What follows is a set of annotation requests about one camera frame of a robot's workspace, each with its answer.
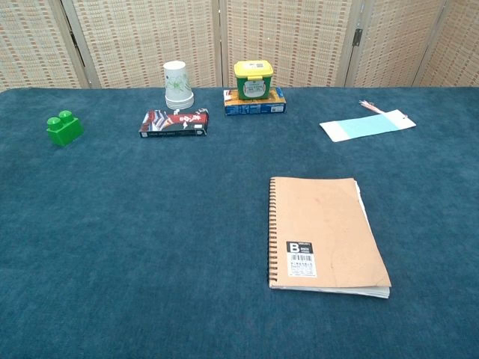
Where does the dark blue table cloth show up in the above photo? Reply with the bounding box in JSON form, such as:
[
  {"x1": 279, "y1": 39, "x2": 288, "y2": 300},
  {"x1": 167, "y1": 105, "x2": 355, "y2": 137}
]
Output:
[{"x1": 0, "y1": 86, "x2": 479, "y2": 359}]

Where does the green toy building block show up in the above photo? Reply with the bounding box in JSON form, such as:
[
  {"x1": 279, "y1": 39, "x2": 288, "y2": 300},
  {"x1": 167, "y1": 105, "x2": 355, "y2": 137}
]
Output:
[{"x1": 46, "y1": 110, "x2": 85, "y2": 147}]

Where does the black red printed box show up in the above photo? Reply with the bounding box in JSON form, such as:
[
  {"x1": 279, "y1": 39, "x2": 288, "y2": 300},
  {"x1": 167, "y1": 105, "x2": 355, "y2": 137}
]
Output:
[{"x1": 138, "y1": 108, "x2": 210, "y2": 138}]

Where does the spiral notebook brown cover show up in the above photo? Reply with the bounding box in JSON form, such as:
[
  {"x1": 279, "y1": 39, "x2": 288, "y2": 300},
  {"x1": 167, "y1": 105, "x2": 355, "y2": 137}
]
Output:
[{"x1": 266, "y1": 177, "x2": 393, "y2": 300}]

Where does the blue orange printed box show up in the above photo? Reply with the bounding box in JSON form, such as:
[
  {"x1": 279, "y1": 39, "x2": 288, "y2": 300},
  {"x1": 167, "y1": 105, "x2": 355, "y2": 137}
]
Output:
[{"x1": 223, "y1": 87, "x2": 287, "y2": 117}]

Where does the white plastic cup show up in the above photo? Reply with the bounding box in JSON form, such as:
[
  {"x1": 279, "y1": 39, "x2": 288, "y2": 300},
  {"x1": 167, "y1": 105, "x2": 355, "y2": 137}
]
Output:
[{"x1": 162, "y1": 61, "x2": 195, "y2": 111}]

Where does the green container yellow lid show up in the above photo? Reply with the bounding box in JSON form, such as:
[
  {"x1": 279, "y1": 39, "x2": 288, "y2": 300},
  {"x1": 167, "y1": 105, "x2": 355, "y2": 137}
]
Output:
[{"x1": 234, "y1": 59, "x2": 275, "y2": 102}]

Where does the blue white tasselled bookmark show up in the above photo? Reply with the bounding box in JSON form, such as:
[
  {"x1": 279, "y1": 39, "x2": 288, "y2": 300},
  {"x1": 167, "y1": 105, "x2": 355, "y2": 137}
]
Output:
[{"x1": 319, "y1": 99, "x2": 417, "y2": 144}]

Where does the woven wooden folding screen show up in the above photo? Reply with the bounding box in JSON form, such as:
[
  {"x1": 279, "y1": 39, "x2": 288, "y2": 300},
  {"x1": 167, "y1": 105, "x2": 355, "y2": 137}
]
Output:
[{"x1": 0, "y1": 0, "x2": 479, "y2": 90}]

